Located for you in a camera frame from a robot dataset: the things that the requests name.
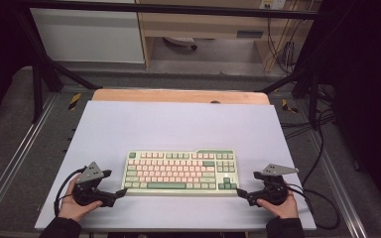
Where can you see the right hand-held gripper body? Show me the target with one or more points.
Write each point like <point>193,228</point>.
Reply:
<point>274,190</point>

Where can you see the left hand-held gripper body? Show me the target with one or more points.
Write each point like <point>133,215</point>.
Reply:
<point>91,173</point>

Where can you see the green and cream keyboard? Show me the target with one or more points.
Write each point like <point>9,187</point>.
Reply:
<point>178,172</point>

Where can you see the person's right hand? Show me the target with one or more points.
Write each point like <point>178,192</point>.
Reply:
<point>284,210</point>

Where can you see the person's left hand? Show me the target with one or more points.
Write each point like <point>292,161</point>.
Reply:
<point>71,206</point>

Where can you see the yellow and black tape strip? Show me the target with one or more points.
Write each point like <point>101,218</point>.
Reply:
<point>74,101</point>
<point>287,106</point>

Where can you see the wooden table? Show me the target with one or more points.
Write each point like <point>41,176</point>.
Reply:
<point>178,96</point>

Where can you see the black curtain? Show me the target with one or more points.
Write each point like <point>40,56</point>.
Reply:
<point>0,49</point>
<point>367,99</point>

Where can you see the white cabinet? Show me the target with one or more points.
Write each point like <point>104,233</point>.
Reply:
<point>89,36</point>

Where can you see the white chair base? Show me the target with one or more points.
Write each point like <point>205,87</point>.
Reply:
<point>180,41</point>

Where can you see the light wooden desk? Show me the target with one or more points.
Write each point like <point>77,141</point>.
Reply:
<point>195,24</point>

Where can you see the aluminium rail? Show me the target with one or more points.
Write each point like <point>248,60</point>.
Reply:
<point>16,158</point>
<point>339,185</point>

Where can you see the wall power socket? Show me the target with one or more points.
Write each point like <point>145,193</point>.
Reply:
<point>273,4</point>

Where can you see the black metal frame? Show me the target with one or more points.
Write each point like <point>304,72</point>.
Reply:
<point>178,9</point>

